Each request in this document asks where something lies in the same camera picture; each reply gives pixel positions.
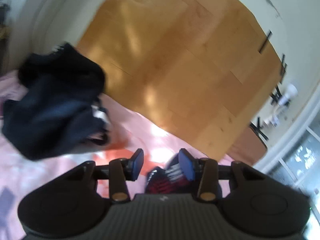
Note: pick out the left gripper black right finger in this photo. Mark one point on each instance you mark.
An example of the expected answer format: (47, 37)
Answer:
(203, 172)

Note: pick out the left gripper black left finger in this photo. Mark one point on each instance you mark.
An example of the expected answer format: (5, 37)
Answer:
(122, 170)

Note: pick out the black red white patterned garment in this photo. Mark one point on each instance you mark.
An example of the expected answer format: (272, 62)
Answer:
(170, 179)

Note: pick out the dark navy clothes pile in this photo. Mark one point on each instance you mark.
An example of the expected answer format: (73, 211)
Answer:
(61, 108)

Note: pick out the white framed glass window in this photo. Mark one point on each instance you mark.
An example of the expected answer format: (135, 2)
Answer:
(295, 158)

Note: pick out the pink bed sheet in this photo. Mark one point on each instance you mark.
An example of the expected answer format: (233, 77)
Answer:
(130, 131)

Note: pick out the wooden headboard panel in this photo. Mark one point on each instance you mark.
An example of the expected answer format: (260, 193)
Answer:
(192, 67)

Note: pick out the black tape strips on wall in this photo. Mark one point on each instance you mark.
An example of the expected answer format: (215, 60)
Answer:
(266, 40)

